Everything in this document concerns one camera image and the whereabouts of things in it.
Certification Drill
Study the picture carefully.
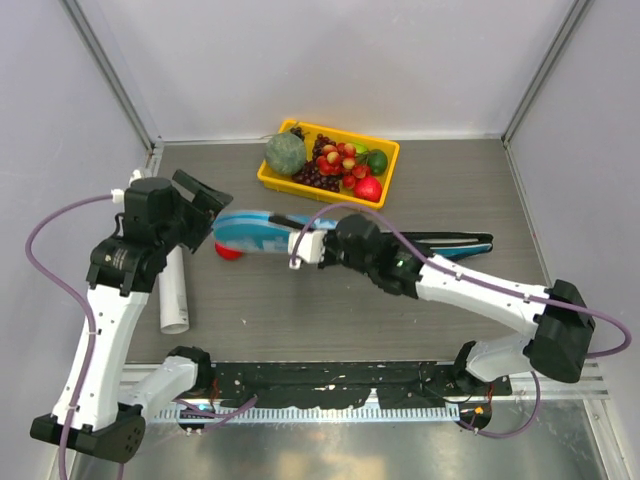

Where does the blue racket cover bag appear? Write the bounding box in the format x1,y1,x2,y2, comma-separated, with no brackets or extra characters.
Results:
212,210,494,260

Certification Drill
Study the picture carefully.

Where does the white shuttlecock tube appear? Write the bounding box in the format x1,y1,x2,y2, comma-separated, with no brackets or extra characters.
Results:
158,246,190,335

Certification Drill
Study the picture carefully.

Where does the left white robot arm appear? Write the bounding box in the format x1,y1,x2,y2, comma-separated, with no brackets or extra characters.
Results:
25,170,233,464

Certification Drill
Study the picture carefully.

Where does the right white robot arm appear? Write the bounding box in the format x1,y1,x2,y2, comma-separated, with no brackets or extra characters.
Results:
321,214,595,394

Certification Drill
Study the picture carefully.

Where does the red tomato ball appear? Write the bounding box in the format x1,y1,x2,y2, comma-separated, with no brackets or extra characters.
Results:
214,242,244,261

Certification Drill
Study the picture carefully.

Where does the red apple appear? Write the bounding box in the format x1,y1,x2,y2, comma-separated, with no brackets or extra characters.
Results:
353,176,383,203

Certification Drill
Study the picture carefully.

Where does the dark purple grape bunch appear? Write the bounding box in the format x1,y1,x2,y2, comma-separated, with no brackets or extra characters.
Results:
290,126,342,193

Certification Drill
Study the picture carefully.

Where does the green lime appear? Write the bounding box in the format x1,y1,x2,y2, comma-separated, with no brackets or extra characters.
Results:
366,149,388,176

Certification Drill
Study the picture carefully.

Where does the red cherry bunch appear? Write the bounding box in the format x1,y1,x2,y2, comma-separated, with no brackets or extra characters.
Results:
326,142,372,190

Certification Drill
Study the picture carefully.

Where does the green melon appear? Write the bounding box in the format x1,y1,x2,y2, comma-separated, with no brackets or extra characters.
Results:
265,132,307,176

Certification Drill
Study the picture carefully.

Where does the yellow plastic fruit bin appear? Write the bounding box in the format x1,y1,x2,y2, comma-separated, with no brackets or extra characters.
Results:
257,119,400,209

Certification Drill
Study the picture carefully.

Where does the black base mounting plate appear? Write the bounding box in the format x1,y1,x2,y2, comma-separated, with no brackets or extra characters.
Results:
187,361,512,410

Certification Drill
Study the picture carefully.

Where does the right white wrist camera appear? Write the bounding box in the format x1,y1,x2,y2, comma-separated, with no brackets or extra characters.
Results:
288,230,327,270

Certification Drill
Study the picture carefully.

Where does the aluminium frame post left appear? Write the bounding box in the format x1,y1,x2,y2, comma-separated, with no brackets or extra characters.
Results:
60,1,162,152

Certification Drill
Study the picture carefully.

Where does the aluminium frame post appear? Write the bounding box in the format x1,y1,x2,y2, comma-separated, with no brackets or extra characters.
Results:
501,0,594,149
60,1,162,152

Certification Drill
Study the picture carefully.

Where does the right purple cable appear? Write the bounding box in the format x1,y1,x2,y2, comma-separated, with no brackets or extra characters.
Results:
292,202,634,439

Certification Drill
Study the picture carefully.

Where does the white slotted cable duct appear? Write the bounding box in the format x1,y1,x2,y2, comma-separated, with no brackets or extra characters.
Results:
151,403,460,425

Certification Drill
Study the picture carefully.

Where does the aluminium frame post right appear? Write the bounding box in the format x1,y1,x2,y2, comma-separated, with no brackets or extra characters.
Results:
501,0,594,149

